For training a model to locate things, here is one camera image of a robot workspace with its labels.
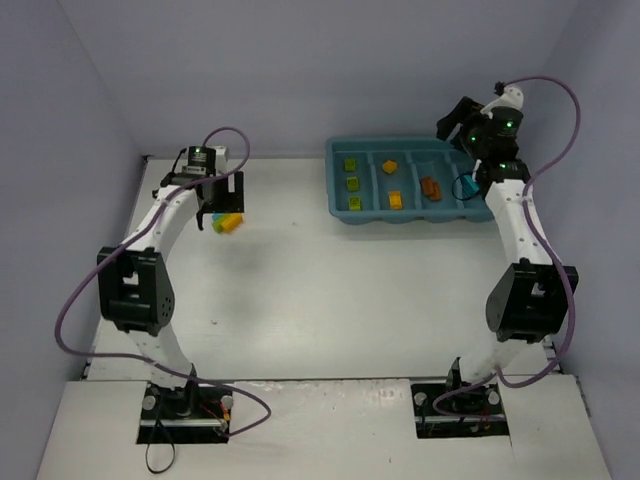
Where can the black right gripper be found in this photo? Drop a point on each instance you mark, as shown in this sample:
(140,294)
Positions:
(458,116)

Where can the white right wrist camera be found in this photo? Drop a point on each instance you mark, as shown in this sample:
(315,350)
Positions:
(507,95)

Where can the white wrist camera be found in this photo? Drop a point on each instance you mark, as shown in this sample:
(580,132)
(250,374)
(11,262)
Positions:
(221,159)
(507,95)

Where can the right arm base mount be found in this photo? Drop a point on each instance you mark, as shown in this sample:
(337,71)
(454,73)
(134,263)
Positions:
(451,409)

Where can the brown lego plate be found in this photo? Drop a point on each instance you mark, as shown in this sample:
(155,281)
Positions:
(427,186)

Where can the lime green curved lego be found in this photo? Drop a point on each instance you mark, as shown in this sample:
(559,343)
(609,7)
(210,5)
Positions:
(352,183)

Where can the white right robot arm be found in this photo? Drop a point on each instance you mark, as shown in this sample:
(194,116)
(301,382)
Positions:
(534,295)

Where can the lime green small lego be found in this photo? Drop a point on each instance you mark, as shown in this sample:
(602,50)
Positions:
(350,164)

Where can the yellow black striped lego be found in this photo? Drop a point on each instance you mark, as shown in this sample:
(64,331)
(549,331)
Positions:
(395,200)

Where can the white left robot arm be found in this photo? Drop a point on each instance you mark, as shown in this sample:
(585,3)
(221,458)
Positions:
(135,290)

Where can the lime green lego brick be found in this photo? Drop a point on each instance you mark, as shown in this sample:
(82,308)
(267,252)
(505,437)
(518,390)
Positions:
(221,225)

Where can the light blue long lego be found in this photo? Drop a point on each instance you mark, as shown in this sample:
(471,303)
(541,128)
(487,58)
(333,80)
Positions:
(469,188)

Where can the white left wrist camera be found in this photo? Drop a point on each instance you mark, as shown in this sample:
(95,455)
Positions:
(221,159)

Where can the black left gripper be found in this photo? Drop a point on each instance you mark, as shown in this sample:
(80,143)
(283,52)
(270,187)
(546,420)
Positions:
(223,198)

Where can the teal divided plastic tray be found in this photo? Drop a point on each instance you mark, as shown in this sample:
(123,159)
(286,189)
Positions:
(417,157)

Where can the brown lego brick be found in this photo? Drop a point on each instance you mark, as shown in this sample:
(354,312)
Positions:
(435,192)

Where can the lime green sloped lego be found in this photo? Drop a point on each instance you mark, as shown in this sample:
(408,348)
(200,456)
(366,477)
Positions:
(354,203)

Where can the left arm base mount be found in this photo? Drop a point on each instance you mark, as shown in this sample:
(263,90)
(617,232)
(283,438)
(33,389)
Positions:
(197,415)

